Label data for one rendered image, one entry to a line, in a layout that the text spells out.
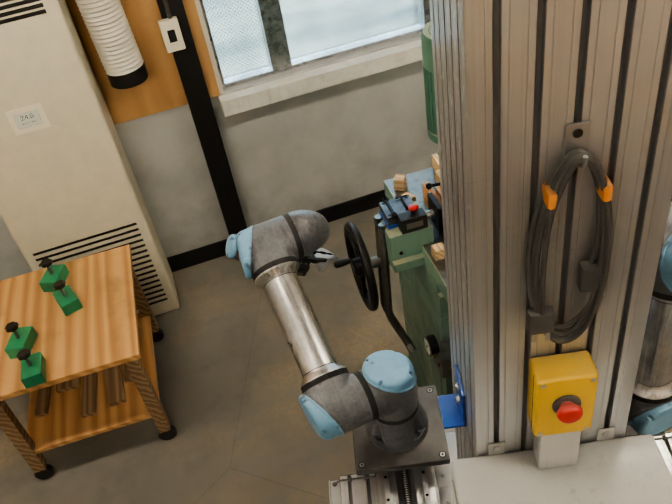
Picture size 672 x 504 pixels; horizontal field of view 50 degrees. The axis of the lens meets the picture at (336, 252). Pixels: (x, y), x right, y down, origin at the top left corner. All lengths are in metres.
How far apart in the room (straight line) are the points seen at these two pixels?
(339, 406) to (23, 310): 1.69
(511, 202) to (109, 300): 2.16
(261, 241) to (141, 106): 1.64
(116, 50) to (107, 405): 1.36
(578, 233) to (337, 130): 2.64
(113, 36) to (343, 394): 1.79
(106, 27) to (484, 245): 2.20
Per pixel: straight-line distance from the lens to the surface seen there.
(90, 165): 3.03
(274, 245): 1.70
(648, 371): 1.56
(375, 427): 1.75
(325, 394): 1.61
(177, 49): 3.06
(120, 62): 2.97
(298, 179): 3.58
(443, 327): 2.22
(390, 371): 1.63
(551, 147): 0.87
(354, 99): 3.47
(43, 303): 3.00
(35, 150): 3.00
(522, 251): 0.95
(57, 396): 3.13
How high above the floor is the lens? 2.29
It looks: 40 degrees down
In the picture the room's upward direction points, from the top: 11 degrees counter-clockwise
